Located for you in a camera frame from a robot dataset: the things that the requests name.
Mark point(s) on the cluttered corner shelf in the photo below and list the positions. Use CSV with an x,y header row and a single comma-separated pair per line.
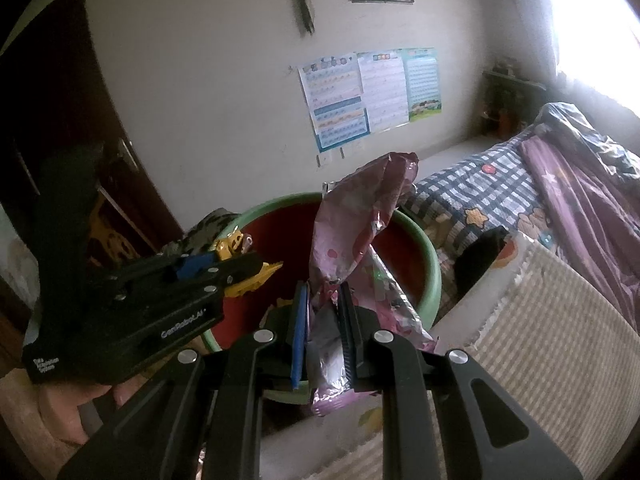
x,y
510,100

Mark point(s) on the red basin with green rim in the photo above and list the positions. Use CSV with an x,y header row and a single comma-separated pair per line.
x,y
405,255

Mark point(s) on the yellow plastic stool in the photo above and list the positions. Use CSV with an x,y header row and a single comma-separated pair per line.
x,y
110,245

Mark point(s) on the checkered cartoon bed sheet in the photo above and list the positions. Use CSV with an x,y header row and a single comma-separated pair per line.
x,y
480,180

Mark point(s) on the white chart wall poster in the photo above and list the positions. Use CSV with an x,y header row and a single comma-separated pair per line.
x,y
382,90

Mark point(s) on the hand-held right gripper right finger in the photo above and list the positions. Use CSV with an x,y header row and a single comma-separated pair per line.
x,y
346,335

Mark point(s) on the bright window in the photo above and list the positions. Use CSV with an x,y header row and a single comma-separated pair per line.
x,y
600,20

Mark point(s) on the dark wooden door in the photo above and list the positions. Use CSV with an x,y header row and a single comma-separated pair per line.
x,y
65,85

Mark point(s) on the beige woven mat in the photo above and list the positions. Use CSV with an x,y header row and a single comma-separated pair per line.
x,y
560,340

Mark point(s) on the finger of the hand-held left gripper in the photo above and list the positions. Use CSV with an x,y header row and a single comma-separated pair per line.
x,y
240,272
192,266

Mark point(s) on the blue patterned quilt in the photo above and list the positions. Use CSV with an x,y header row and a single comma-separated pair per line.
x,y
590,135

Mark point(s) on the small yellow wrapper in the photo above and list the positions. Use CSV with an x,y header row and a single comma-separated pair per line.
x,y
250,280

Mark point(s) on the sheer pink curtain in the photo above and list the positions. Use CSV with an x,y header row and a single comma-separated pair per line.
x,y
530,15

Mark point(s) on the pink foil wrapper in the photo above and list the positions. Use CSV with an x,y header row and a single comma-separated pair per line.
x,y
350,210

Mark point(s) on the blue chart wall poster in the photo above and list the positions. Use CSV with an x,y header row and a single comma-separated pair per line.
x,y
335,105

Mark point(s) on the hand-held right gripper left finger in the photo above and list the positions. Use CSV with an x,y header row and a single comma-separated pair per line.
x,y
299,332

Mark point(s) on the purple quilt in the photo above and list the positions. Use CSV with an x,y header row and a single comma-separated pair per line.
x,y
590,230

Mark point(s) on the person's left hand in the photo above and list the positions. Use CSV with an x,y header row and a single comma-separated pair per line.
x,y
60,407

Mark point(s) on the camouflage cloth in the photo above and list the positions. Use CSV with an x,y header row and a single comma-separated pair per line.
x,y
210,230

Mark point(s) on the teal wall poster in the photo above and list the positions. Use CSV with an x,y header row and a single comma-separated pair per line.
x,y
425,85

